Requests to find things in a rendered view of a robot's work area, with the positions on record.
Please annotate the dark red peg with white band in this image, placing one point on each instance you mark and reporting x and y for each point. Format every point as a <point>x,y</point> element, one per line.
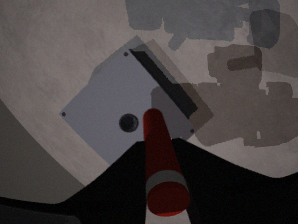
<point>166,191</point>

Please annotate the grey square panel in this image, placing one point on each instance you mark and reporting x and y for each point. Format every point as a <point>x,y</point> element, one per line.
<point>109,112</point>

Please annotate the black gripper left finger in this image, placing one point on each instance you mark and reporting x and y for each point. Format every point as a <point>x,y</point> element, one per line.
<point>117,196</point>

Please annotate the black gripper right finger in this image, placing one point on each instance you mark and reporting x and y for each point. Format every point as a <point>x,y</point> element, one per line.
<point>224,193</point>

